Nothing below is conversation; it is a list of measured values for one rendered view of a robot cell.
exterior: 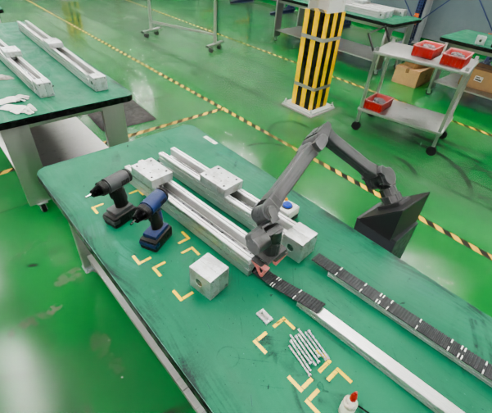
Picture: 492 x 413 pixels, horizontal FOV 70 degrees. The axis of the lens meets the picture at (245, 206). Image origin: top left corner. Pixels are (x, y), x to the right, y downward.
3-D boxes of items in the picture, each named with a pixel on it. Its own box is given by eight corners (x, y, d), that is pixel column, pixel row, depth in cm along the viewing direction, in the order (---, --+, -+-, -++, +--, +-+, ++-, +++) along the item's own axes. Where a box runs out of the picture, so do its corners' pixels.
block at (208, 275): (232, 281, 127) (233, 263, 121) (209, 301, 120) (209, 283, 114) (212, 266, 132) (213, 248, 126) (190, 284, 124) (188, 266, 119)
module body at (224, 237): (265, 262, 135) (268, 247, 130) (247, 276, 129) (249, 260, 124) (145, 174, 176) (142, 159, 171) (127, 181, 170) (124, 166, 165)
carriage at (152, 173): (173, 183, 161) (172, 171, 157) (152, 193, 154) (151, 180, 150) (152, 170, 169) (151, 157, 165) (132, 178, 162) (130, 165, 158)
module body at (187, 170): (295, 238, 146) (299, 223, 141) (280, 251, 140) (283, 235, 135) (175, 161, 187) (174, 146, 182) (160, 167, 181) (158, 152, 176)
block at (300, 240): (317, 247, 143) (322, 230, 137) (298, 263, 136) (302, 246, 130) (299, 236, 147) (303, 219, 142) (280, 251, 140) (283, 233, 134)
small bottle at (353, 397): (345, 423, 93) (358, 403, 85) (335, 410, 95) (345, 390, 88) (354, 413, 95) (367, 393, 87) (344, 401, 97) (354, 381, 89)
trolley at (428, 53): (445, 138, 406) (489, 45, 343) (433, 157, 370) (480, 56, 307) (360, 111, 450) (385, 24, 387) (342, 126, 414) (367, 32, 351)
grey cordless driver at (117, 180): (140, 214, 152) (133, 171, 138) (102, 239, 139) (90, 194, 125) (128, 206, 155) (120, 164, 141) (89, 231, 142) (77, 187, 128)
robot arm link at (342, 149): (324, 112, 134) (306, 122, 142) (316, 140, 128) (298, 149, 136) (397, 172, 152) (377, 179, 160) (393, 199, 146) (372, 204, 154)
